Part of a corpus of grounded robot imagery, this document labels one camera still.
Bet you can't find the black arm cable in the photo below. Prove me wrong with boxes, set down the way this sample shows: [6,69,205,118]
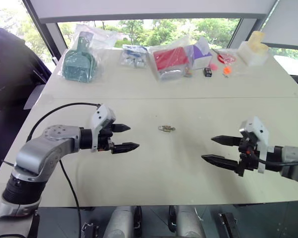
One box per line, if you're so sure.
[257,157,298,166]
[26,102,101,238]

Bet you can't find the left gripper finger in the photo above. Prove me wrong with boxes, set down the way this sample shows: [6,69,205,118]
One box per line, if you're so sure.
[111,142,140,155]
[111,123,132,133]

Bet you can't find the grey rounded robot leg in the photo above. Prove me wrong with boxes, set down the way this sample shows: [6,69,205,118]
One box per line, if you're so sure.
[106,205,138,238]
[174,205,206,238]

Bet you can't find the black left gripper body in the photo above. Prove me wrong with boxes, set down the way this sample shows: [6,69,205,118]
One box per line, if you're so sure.
[98,123,115,153]

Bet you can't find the black metal bracket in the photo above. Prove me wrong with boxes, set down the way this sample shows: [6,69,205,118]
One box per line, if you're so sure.
[80,222,100,238]
[218,212,242,238]

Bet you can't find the green dustpan in plastic bag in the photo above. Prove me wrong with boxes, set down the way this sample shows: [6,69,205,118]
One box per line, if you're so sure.
[58,30,105,85]

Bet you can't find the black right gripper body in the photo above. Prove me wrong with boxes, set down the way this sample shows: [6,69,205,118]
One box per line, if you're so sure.
[238,135,261,172]

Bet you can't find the white and purple carton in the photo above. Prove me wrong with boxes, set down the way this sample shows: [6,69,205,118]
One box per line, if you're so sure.
[188,36,214,70]

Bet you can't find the red box in plastic bag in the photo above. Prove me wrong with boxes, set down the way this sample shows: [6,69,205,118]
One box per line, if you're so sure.
[148,45,192,82]

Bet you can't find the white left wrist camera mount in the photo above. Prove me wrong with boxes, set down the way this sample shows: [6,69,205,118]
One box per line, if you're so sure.
[90,104,116,152]

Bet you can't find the white and yellow plastic containers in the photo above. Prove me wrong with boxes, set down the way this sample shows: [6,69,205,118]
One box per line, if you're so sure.
[237,30,270,67]

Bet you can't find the bag of blue white parts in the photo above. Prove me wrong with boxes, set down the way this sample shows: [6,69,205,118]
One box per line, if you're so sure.
[120,44,150,69]

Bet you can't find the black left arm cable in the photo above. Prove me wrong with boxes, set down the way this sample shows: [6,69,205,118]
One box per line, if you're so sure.
[26,102,101,238]

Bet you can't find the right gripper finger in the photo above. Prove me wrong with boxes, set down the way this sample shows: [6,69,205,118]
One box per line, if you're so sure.
[211,135,243,147]
[201,154,245,178]

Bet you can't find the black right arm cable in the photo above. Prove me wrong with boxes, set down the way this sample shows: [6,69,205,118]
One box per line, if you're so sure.
[257,157,298,166]

